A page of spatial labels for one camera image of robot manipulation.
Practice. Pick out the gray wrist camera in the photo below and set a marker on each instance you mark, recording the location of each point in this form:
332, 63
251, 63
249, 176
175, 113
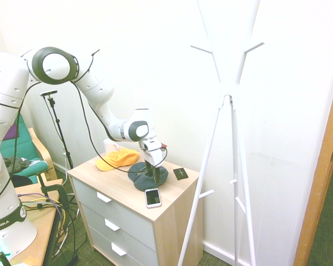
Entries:
148, 147

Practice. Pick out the black stereo camera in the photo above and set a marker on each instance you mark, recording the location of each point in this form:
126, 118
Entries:
48, 93

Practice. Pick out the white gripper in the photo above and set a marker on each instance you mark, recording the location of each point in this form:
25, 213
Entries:
156, 158

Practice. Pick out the white coat rack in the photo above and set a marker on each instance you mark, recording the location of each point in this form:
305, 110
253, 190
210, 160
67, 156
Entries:
227, 88

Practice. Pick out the white mug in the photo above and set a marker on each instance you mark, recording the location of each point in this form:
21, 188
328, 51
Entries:
108, 145

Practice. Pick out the white smartphone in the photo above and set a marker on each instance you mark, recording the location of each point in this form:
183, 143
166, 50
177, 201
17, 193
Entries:
152, 197

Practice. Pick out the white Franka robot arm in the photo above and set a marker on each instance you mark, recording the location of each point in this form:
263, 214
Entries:
5, 83

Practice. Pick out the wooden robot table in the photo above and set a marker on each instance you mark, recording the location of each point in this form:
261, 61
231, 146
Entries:
41, 230

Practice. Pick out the dark clothing bundle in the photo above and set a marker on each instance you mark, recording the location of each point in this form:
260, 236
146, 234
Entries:
15, 163

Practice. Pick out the green wooden armchair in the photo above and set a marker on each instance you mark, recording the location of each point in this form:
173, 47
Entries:
27, 144

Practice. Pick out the dark metal C-clamp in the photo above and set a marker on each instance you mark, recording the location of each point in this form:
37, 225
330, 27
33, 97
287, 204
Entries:
62, 194

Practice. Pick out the purple cushion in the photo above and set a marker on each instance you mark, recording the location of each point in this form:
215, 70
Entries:
11, 133

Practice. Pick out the orange sticky note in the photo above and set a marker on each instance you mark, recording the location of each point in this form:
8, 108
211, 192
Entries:
32, 261

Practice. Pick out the black camera tripod stand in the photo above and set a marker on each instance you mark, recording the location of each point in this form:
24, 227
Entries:
58, 122

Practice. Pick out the yellow baseball cap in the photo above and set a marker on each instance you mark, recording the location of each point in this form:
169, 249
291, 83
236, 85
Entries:
116, 159

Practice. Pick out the light wood drawer chest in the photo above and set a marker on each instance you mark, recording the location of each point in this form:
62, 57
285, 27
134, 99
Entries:
127, 219

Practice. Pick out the dark blue baseball cap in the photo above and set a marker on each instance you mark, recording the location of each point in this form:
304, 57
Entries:
144, 183

